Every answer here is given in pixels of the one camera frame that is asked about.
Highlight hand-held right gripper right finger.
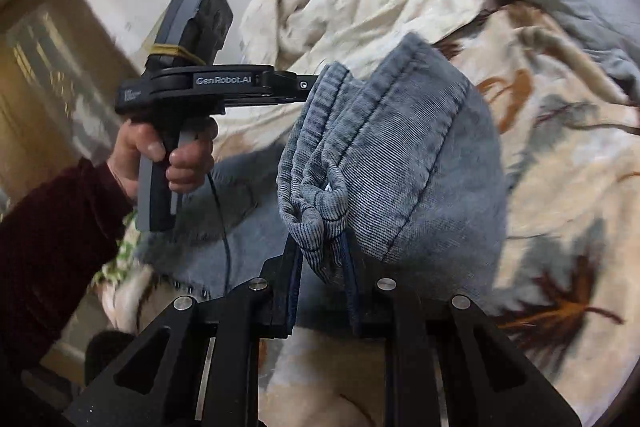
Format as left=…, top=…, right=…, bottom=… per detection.
left=340, top=232, right=583, bottom=427

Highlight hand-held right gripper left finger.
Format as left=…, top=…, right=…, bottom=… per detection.
left=62, top=234, right=306, bottom=427

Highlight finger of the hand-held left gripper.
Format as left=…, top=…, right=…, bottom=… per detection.
left=272, top=71, right=321, bottom=105

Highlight blue pants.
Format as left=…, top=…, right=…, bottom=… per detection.
left=135, top=32, right=508, bottom=338

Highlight person's left forearm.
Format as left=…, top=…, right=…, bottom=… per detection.
left=0, top=157, right=137, bottom=375

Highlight person's left hand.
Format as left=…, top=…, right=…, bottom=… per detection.
left=107, top=117, right=219, bottom=202

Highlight wooden glass door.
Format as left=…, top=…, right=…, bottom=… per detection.
left=0, top=0, right=147, bottom=212

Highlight green patterned cloth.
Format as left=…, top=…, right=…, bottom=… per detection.
left=92, top=211, right=140, bottom=289

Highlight leaf printed blanket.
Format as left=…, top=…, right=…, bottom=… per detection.
left=92, top=2, right=640, bottom=427

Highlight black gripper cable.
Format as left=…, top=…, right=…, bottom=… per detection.
left=206, top=171, right=235, bottom=299

